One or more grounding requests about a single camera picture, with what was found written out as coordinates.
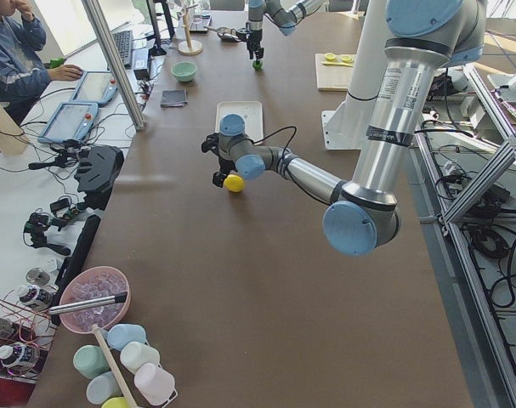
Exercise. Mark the black plastic bracket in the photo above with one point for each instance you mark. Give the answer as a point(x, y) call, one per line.
point(96, 174)

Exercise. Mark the pink plastic cup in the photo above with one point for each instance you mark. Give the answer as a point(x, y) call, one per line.
point(155, 384)

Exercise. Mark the blue teach pendant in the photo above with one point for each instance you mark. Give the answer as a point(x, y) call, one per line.
point(70, 121)
point(95, 87)

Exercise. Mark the pink bowl with ice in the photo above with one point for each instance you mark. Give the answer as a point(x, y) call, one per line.
point(98, 296)

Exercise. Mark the wooden cutting board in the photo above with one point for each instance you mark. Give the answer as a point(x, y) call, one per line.
point(336, 72)

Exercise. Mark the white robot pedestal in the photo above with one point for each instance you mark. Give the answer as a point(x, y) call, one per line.
point(345, 128)

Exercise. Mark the wooden mug tree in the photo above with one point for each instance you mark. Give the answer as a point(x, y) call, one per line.
point(189, 46)

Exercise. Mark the cream rectangular tray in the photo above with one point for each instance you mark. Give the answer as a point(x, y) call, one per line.
point(243, 115)

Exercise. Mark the yellow plastic knife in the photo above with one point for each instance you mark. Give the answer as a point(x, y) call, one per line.
point(333, 63)

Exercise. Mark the black keyboard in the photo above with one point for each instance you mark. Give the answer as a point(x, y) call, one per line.
point(124, 45)

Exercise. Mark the grey folded cloth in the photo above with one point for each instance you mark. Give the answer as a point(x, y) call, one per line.
point(174, 98)

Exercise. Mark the white plastic cup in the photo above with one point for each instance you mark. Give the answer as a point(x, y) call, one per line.
point(135, 354)

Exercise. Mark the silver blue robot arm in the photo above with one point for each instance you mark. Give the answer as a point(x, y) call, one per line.
point(421, 37)
point(286, 20)

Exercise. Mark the mint plastic cup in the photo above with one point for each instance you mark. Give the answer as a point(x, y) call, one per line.
point(90, 361)

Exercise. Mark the metal scoop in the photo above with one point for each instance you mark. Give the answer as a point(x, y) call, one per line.
point(225, 34)

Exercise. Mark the metal tongs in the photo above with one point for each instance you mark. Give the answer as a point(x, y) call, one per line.
point(89, 304)

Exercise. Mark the yellow lemon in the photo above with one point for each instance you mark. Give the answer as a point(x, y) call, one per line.
point(234, 183)

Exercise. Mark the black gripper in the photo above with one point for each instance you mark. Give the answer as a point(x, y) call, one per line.
point(254, 39)
point(223, 165)

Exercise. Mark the aluminium frame post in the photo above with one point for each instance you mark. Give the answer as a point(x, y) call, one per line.
point(106, 42)

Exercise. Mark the person in blue hoodie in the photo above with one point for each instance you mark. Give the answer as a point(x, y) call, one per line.
point(23, 75)

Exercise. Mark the blue plastic cup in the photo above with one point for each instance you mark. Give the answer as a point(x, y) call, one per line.
point(122, 334)

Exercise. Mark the mint green bowl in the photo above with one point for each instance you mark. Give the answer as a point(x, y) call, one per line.
point(184, 71)

